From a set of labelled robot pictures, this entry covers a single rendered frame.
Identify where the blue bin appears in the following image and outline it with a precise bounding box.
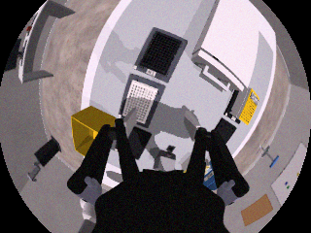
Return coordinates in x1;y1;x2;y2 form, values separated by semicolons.
203;161;217;190

